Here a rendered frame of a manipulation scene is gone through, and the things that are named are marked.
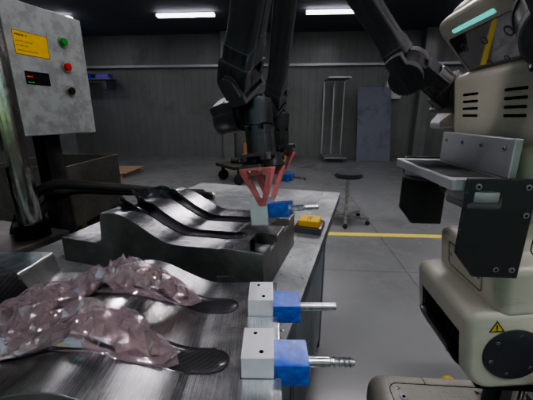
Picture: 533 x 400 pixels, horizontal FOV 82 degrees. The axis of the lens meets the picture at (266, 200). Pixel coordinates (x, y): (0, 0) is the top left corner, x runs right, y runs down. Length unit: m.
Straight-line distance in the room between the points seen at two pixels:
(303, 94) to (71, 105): 7.75
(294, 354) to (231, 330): 0.10
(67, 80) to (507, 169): 1.30
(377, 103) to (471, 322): 8.17
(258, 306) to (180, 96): 8.93
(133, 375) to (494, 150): 0.60
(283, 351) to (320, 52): 8.69
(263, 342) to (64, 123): 1.12
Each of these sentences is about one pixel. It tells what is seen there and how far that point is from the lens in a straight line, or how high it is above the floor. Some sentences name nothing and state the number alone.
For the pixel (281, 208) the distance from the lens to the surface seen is 0.58.
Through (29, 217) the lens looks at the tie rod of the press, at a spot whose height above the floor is 0.85.
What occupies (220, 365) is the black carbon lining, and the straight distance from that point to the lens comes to 0.41.
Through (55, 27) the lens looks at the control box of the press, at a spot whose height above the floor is 1.42.
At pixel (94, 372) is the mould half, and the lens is 0.38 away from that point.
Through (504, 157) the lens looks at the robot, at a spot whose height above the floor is 1.07.
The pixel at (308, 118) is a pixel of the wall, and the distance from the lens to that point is 8.77.
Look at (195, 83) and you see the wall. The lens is 9.17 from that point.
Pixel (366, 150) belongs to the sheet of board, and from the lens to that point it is 8.39.
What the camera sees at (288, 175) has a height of 0.94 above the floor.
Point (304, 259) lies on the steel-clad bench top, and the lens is 0.75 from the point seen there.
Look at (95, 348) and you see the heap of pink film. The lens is 0.40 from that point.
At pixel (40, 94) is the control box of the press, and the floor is 1.20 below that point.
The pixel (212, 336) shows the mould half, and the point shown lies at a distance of 0.44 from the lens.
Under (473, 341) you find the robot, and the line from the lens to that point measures 0.70.
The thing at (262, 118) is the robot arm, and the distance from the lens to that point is 0.59.
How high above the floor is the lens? 1.13
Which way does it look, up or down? 15 degrees down
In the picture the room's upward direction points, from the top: straight up
